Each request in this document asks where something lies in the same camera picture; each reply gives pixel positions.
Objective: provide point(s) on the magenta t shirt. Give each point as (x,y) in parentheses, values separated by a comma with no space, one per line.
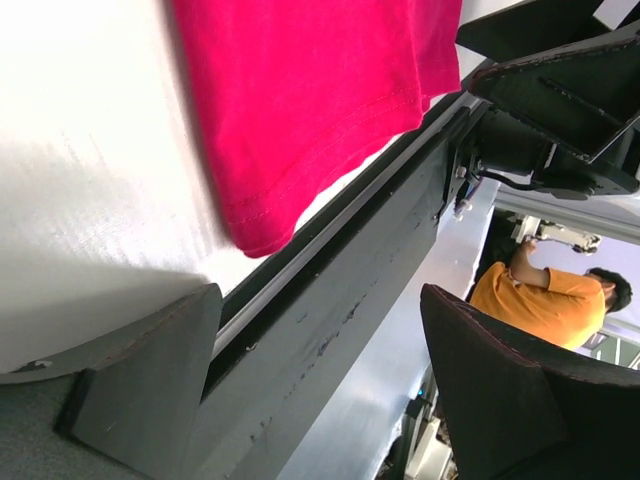
(292,95)

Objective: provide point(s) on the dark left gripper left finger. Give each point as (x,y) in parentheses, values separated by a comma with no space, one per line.
(121,406)

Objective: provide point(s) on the person in orange shirt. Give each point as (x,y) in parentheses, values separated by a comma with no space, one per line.
(562,308)

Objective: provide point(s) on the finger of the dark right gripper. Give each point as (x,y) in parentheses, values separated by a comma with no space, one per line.
(583,95)
(531,27)

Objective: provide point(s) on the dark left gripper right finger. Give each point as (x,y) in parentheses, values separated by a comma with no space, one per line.
(518,407)

